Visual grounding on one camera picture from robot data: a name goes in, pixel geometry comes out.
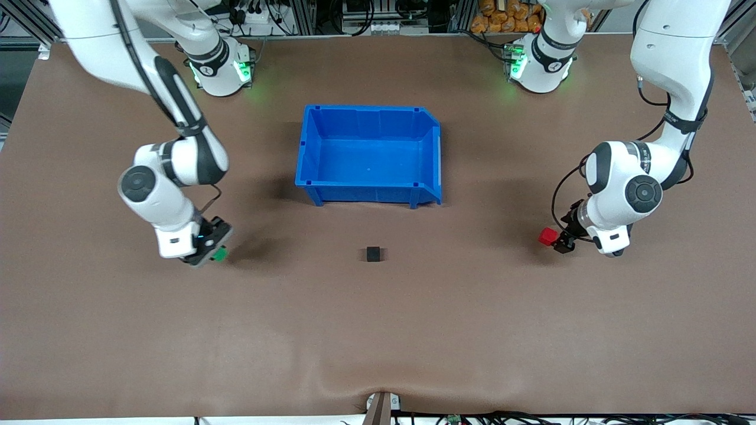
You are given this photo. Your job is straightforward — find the blue plastic bin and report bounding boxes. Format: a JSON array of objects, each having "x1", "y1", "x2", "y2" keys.
[{"x1": 295, "y1": 105, "x2": 443, "y2": 208}]

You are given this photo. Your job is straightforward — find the brown table mat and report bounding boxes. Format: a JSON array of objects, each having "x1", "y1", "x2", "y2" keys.
[{"x1": 0, "y1": 32, "x2": 756, "y2": 421}]

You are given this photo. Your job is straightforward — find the bag of orange items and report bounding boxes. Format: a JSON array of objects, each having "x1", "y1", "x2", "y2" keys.
[{"x1": 471, "y1": 0, "x2": 544, "y2": 34}]

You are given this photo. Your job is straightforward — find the white power strip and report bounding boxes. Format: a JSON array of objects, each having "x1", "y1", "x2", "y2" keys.
[{"x1": 227, "y1": 0, "x2": 273, "y2": 28}]

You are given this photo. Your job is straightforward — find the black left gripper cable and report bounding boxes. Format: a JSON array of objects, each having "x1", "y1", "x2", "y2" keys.
[{"x1": 551, "y1": 74, "x2": 715, "y2": 243}]

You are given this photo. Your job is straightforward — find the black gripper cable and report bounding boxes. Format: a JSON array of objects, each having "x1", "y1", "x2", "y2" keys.
[
  {"x1": 109, "y1": 0, "x2": 223, "y2": 214},
  {"x1": 551, "y1": 74, "x2": 715, "y2": 243}
]

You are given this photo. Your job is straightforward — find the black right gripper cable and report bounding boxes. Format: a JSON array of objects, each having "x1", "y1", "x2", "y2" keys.
[{"x1": 109, "y1": 0, "x2": 223, "y2": 214}]

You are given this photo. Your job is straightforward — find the aluminium frame profile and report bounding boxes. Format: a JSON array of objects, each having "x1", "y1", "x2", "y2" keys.
[
  {"x1": 718, "y1": 0, "x2": 756, "y2": 123},
  {"x1": 0, "y1": 0, "x2": 57, "y2": 45}
]

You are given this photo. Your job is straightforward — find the metal table edge bracket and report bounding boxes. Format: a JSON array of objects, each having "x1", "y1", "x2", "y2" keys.
[{"x1": 366, "y1": 391, "x2": 401, "y2": 425}]

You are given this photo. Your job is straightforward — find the black equipment with cables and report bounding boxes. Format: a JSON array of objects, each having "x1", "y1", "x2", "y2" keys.
[{"x1": 341, "y1": 0, "x2": 435, "y2": 36}]

